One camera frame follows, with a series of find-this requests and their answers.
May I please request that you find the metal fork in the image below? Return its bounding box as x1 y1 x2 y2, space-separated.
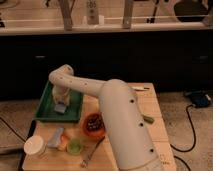
80 137 105 168

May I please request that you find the white pen on table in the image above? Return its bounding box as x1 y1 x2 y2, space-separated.
132 87 149 91

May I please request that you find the white power strip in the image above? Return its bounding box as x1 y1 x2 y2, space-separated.
86 0 99 25

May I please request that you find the small orange object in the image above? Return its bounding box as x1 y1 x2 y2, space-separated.
60 134 69 150

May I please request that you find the white cup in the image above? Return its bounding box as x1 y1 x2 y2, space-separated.
24 135 46 156

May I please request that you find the black cable on floor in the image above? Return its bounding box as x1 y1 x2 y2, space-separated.
170 103 197 171

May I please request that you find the orange bowl with dark contents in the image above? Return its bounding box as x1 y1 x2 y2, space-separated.
82 113 105 140

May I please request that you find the green object behind arm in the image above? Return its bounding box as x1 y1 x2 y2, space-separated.
143 115 155 124

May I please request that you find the small green cup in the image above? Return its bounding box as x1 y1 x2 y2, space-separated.
66 139 82 155

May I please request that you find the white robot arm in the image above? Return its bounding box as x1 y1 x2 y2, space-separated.
49 65 164 171

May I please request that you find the blue black device on floor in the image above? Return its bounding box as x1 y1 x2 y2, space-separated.
185 91 211 108

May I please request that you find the green plastic tray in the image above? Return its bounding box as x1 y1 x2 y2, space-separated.
34 82 83 123

